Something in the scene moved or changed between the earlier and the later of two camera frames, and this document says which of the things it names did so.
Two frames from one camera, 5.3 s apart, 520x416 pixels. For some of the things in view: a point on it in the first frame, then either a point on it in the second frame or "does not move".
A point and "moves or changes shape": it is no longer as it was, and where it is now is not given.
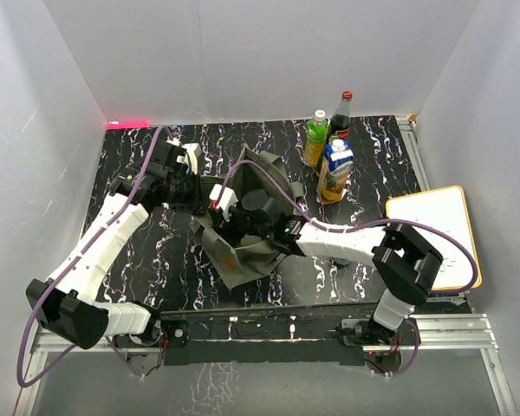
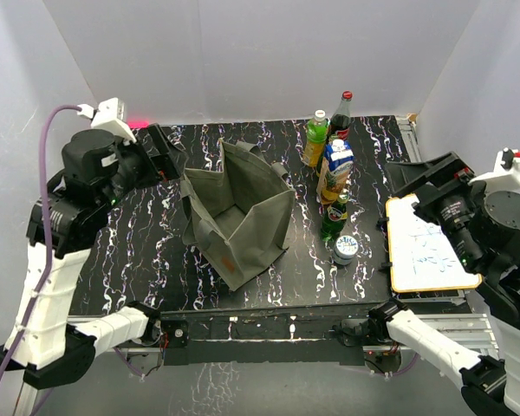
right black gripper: x=228 y=227 → x=446 y=173
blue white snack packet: x=334 y=171 does not move
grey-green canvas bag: x=233 y=261 moves or changes shape
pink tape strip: x=133 y=125 does not move
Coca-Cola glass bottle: x=341 y=119 does not move
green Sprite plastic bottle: x=315 y=139 does not move
